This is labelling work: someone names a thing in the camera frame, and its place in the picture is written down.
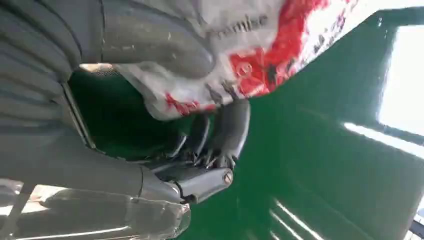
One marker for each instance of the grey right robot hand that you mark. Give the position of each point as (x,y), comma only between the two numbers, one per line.
(82,172)

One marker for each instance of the ribbed grey right robot arm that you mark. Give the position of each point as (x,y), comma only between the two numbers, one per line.
(30,56)

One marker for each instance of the green plastic crate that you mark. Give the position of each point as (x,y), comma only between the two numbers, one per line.
(314,149)

